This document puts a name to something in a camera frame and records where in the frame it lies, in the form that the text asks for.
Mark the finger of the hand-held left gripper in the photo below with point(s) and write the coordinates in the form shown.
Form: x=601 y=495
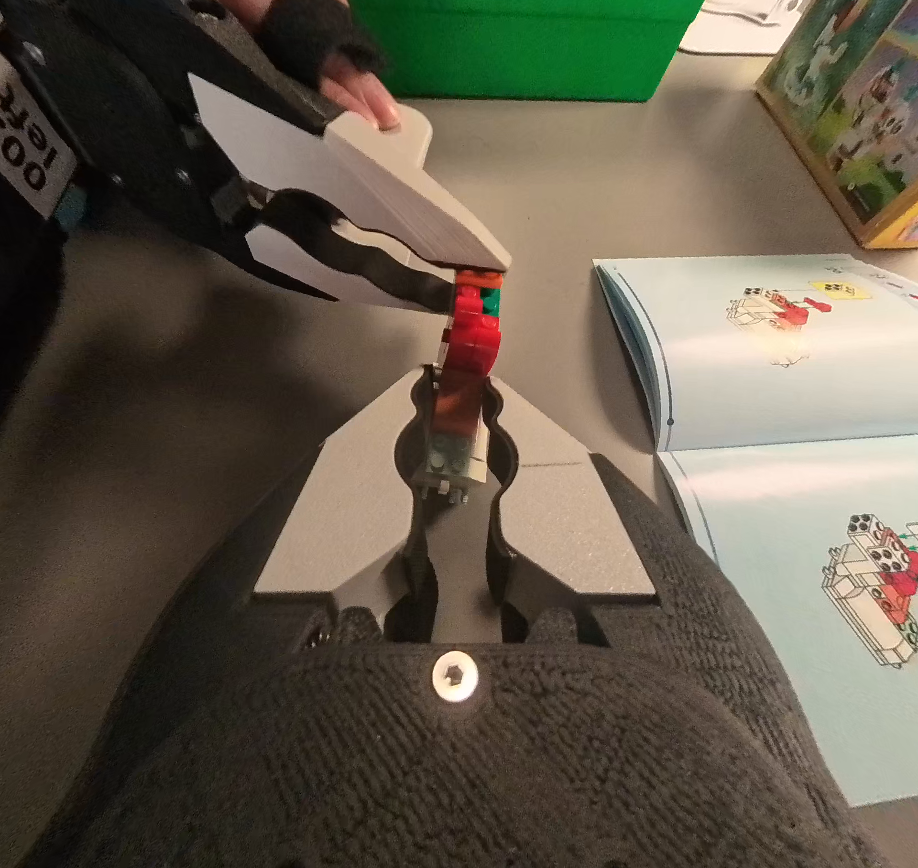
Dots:
x=373 y=172
x=330 y=269

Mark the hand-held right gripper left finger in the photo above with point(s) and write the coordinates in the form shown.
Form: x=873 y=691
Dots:
x=333 y=517

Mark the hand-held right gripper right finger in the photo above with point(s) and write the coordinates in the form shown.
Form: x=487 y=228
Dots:
x=574 y=517

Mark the white and red lego model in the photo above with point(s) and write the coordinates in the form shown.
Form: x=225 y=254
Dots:
x=470 y=341

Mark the colourful lego set box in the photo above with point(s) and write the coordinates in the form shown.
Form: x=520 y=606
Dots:
x=853 y=94

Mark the person's left hand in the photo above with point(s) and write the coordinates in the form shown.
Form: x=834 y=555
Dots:
x=308 y=29

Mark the green plastic bin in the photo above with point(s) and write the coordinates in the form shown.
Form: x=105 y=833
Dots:
x=531 y=22

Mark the open light blue instruction booklet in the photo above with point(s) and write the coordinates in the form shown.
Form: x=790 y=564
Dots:
x=774 y=395

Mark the white plastic packaging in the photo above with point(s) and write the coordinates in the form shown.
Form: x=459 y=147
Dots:
x=724 y=0

